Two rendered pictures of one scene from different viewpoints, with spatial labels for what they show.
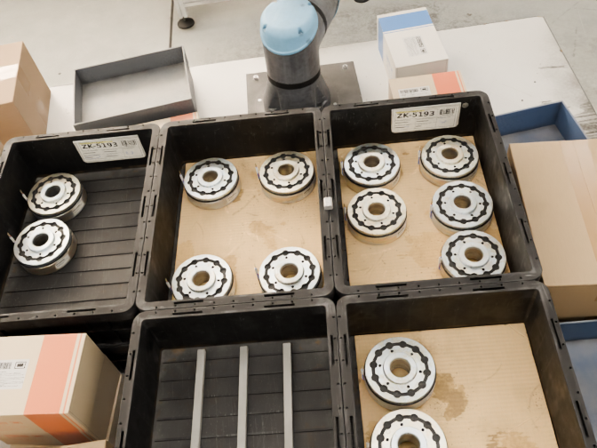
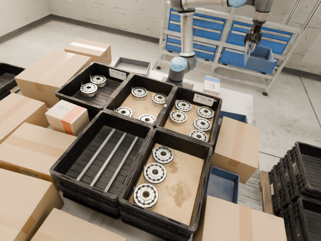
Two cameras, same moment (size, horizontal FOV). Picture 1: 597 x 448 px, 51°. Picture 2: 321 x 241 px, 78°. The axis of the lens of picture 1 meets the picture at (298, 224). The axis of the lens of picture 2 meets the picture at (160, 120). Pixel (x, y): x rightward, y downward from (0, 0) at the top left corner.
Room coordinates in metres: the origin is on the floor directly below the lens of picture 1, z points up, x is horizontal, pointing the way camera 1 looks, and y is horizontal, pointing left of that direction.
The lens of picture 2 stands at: (-0.22, -0.14, 1.66)
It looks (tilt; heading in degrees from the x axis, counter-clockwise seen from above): 45 degrees down; 7
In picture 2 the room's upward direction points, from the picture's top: 9 degrees clockwise
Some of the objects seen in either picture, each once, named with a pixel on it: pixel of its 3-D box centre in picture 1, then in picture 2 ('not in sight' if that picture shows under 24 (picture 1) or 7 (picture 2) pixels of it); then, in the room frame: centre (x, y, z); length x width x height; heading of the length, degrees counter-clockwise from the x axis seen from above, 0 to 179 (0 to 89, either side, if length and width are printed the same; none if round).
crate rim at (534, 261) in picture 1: (418, 186); (191, 112); (0.63, -0.21, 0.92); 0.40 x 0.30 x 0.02; 173
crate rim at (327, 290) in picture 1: (238, 202); (142, 97); (0.67, 0.09, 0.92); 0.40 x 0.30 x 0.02; 173
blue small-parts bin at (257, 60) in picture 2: not in sight; (258, 57); (1.09, -0.55, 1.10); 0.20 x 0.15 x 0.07; 176
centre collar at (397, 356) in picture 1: (400, 368); (163, 153); (0.35, -0.11, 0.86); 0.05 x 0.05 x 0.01
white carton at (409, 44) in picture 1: (410, 52); (210, 88); (1.18, -0.34, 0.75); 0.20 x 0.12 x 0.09; 179
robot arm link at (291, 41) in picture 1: (290, 38); (177, 68); (1.08, -0.05, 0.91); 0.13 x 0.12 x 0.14; 155
